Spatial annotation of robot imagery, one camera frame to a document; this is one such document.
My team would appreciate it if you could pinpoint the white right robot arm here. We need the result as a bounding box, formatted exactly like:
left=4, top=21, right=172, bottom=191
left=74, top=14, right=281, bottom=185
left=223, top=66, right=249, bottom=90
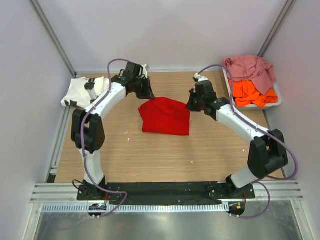
left=186, top=79, right=288, bottom=198

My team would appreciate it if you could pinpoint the orange t shirt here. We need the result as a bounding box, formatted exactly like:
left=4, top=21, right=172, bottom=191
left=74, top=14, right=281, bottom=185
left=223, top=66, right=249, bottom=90
left=228, top=78, right=279, bottom=109

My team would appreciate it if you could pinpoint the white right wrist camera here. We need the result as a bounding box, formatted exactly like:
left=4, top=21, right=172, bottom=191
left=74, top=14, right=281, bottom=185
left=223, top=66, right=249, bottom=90
left=193, top=73, right=208, bottom=83

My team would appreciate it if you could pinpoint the pink t shirt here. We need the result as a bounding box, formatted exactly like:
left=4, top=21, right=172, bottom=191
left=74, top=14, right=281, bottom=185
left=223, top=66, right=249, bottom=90
left=221, top=55, right=276, bottom=95

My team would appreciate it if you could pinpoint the red t shirt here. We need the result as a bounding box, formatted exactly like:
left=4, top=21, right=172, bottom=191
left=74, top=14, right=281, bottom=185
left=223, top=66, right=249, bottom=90
left=138, top=97, right=190, bottom=136

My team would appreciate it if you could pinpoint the slotted grey cable duct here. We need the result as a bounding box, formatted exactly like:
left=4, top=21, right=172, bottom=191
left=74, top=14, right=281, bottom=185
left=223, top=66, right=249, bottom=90
left=41, top=202, right=229, bottom=214

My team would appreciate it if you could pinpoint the aluminium left frame post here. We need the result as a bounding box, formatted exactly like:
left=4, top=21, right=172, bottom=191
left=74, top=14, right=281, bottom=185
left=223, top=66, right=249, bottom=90
left=29, top=0, right=77, bottom=77

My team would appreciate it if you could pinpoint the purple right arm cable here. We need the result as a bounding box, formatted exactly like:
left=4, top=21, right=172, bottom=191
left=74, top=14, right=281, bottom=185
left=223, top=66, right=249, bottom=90
left=193, top=64, right=300, bottom=220

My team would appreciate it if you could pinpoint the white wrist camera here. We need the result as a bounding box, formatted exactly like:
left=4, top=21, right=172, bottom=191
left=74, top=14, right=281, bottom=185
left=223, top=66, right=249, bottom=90
left=193, top=73, right=208, bottom=83
left=142, top=64, right=150, bottom=71

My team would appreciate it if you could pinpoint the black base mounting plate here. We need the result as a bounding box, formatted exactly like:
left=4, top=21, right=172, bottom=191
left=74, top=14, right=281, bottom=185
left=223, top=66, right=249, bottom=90
left=76, top=181, right=256, bottom=203

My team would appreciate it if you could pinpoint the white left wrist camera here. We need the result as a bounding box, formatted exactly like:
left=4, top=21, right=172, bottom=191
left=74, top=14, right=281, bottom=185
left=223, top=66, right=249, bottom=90
left=142, top=64, right=150, bottom=71

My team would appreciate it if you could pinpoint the folded white printed t shirt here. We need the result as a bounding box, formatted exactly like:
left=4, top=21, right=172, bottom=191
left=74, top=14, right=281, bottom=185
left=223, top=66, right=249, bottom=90
left=61, top=76, right=110, bottom=109

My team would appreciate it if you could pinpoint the aluminium frame post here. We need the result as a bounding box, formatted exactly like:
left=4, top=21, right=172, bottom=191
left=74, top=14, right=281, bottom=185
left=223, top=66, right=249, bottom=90
left=29, top=0, right=77, bottom=77
left=257, top=0, right=297, bottom=58

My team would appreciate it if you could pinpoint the white plastic tray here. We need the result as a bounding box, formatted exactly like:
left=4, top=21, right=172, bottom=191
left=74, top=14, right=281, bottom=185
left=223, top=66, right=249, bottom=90
left=222, top=68, right=282, bottom=110

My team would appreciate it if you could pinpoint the aluminium right frame post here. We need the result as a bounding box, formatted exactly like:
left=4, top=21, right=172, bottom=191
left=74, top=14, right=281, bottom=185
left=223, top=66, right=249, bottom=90
left=257, top=0, right=297, bottom=58

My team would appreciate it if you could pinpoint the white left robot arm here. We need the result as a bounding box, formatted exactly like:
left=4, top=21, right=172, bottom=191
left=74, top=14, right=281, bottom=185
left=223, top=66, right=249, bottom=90
left=71, top=61, right=155, bottom=201

